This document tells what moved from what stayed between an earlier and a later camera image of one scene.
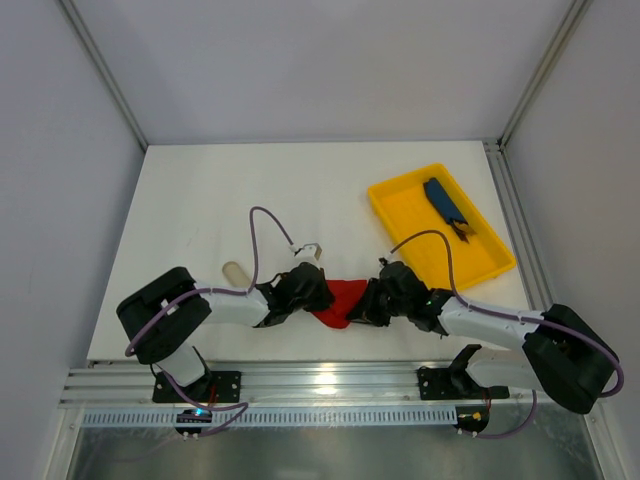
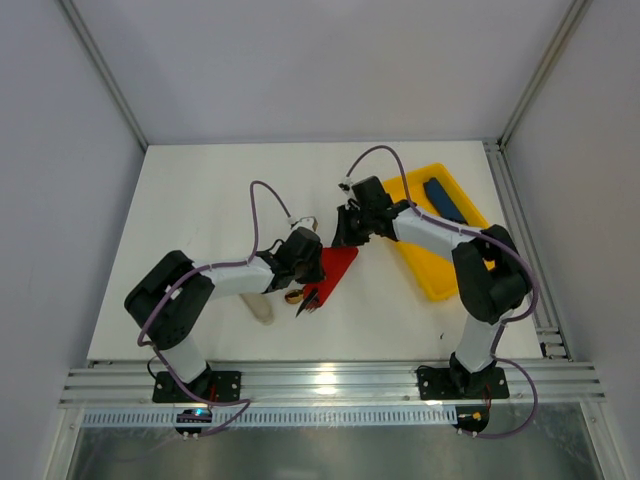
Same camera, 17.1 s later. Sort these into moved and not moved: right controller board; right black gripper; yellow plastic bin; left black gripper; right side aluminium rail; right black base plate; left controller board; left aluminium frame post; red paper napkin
Moved: red paper napkin; right black gripper; left black gripper
Not moved: right black base plate; left aluminium frame post; right controller board; left controller board; yellow plastic bin; right side aluminium rail
